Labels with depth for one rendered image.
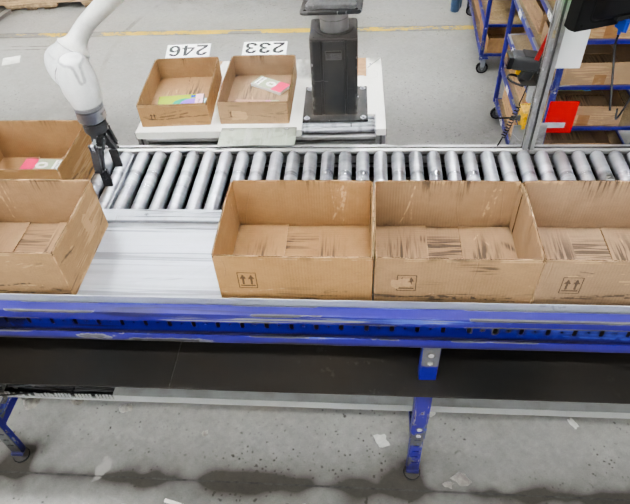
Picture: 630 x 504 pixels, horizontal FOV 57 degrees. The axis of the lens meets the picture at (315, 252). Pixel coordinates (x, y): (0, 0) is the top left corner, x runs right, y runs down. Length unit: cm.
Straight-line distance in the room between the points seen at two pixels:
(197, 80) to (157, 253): 120
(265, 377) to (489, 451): 97
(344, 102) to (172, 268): 106
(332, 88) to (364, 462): 140
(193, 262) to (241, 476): 91
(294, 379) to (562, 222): 87
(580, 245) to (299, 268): 79
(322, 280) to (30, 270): 75
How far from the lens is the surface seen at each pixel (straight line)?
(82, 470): 244
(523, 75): 219
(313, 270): 141
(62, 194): 184
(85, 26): 202
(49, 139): 242
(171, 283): 163
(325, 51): 227
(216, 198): 207
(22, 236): 193
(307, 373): 170
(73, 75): 189
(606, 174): 226
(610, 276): 153
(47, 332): 173
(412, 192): 162
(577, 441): 243
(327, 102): 237
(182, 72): 278
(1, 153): 256
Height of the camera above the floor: 204
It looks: 45 degrees down
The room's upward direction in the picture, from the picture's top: 4 degrees counter-clockwise
